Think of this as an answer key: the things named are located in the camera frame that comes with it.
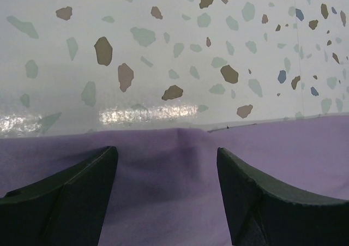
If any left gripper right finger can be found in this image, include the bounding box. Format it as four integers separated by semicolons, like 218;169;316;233
216;148;348;245

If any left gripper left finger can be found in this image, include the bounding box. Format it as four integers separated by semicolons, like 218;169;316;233
1;146;118;246

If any purple t shirt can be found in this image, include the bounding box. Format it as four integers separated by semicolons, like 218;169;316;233
1;116;348;245

